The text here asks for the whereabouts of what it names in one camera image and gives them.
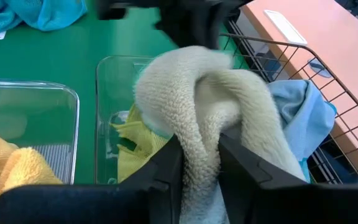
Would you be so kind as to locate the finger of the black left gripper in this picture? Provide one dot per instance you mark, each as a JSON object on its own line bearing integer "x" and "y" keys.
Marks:
{"x": 211, "y": 28}
{"x": 177, "y": 26}

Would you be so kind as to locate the white rounded rectangular pad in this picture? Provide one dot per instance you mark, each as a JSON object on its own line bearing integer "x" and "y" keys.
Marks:
{"x": 286, "y": 28}

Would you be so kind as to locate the lime green microfiber towel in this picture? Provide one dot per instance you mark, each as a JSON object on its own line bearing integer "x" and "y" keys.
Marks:
{"x": 135, "y": 149}

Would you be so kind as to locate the turquoise microfiber towel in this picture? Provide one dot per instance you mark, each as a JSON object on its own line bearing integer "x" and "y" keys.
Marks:
{"x": 54, "y": 14}

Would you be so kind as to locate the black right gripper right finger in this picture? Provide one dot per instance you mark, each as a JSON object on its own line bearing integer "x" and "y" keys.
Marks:
{"x": 241, "y": 177}

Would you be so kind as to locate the grey round table grommet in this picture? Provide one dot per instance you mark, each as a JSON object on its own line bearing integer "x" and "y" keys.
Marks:
{"x": 320, "y": 69}

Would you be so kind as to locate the cream white terry towel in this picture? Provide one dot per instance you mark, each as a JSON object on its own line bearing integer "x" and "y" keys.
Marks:
{"x": 179, "y": 93}

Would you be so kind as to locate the peach wooden table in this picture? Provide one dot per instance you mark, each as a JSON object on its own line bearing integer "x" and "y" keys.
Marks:
{"x": 337, "y": 28}

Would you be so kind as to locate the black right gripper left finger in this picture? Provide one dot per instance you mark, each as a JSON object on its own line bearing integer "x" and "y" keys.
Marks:
{"x": 166, "y": 174}

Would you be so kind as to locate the yellow microfiber towel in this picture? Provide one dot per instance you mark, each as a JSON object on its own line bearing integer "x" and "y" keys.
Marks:
{"x": 11, "y": 168}

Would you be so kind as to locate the light blue teal-edged towel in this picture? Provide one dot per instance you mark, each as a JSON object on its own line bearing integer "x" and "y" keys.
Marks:
{"x": 303, "y": 115}

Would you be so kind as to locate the clear plastic bin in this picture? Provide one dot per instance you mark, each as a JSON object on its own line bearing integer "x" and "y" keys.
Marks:
{"x": 42, "y": 102}
{"x": 110, "y": 87}

